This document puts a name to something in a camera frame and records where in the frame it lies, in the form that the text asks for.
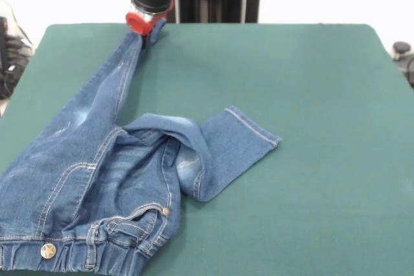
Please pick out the dark green table cloth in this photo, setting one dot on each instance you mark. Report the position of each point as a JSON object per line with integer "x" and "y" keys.
{"x": 323, "y": 159}

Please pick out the blue denim jeans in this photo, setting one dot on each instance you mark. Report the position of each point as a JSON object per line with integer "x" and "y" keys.
{"x": 81, "y": 159}

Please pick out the black equipment stand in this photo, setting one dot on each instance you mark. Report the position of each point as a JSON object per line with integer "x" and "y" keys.
{"x": 16, "y": 59}

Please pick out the grey wheeled base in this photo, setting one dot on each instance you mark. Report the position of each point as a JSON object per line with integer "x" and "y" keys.
{"x": 401, "y": 47}

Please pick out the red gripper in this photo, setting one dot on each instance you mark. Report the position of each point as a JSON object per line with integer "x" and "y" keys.
{"x": 139, "y": 24}

